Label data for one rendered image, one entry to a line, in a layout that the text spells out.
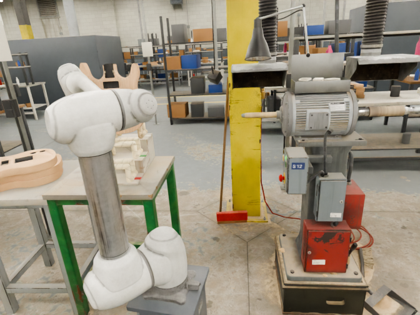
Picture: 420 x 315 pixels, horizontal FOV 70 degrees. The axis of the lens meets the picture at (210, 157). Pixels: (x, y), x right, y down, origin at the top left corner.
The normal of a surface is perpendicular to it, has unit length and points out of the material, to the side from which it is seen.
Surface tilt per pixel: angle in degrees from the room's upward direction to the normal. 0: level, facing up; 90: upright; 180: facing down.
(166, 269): 84
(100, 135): 95
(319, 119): 90
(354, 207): 90
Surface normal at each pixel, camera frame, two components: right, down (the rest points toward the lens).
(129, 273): 0.72, 0.15
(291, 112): -0.11, 0.12
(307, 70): -0.10, 0.36
